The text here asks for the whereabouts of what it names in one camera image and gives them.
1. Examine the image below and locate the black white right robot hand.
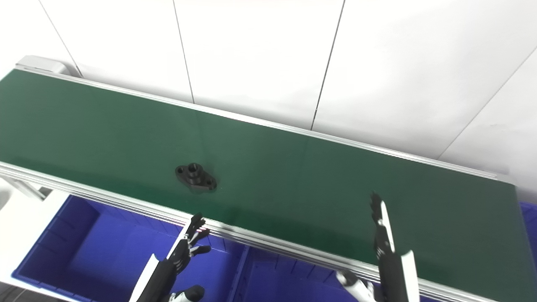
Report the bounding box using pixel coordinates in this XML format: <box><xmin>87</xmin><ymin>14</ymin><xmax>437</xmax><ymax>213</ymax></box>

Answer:
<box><xmin>336</xmin><ymin>192</ymin><xmax>420</xmax><ymax>302</ymax></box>

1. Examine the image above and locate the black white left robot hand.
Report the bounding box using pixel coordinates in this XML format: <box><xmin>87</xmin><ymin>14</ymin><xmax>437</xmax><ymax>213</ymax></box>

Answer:
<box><xmin>129</xmin><ymin>213</ymin><xmax>212</xmax><ymax>302</ymax></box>

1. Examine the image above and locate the black flanged metal part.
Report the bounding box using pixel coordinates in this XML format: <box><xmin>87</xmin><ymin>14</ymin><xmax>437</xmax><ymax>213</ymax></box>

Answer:
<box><xmin>175</xmin><ymin>163</ymin><xmax>218</xmax><ymax>193</ymax></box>

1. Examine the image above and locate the blue plastic bin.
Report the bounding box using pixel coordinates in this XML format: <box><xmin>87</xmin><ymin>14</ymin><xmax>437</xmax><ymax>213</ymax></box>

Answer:
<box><xmin>239</xmin><ymin>245</ymin><xmax>424</xmax><ymax>302</ymax></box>
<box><xmin>12</xmin><ymin>195</ymin><xmax>248</xmax><ymax>302</ymax></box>
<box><xmin>519</xmin><ymin>201</ymin><xmax>537</xmax><ymax>257</ymax></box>

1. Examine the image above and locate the green conveyor belt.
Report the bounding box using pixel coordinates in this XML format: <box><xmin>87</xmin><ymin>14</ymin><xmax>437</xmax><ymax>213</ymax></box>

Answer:
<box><xmin>0</xmin><ymin>55</ymin><xmax>537</xmax><ymax>302</ymax></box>
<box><xmin>0</xmin><ymin>69</ymin><xmax>537</xmax><ymax>302</ymax></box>

